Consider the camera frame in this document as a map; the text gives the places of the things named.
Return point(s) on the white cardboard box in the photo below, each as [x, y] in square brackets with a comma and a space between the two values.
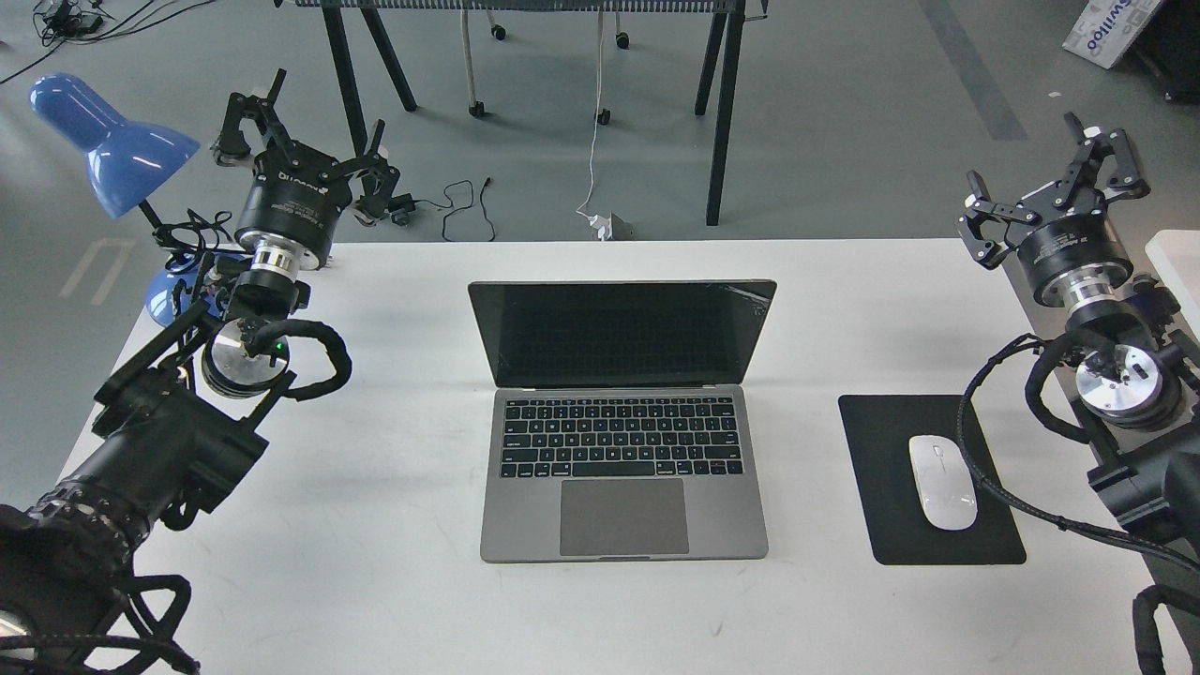
[1105, 30]

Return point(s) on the white computer mouse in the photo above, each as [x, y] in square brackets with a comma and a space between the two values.
[943, 482]

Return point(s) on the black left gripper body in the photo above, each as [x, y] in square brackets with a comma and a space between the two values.
[290, 202]

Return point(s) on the black mouse pad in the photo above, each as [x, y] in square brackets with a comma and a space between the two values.
[881, 431]

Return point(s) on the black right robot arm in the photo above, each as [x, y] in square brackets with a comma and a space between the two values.
[1121, 378]

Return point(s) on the black cable bundle corner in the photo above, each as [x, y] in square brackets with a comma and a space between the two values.
[58, 24]

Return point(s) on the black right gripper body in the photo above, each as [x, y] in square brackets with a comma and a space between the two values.
[1080, 237]

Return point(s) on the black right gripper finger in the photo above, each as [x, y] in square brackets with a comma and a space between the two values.
[1104, 169]
[991, 230]

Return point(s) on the blue desk lamp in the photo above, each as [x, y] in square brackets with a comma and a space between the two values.
[126, 162]

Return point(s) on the grey open laptop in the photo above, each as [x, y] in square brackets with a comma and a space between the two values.
[619, 424]

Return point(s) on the black metal frame table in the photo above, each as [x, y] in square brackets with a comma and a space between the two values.
[506, 52]

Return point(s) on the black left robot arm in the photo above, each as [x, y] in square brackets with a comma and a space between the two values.
[178, 421]

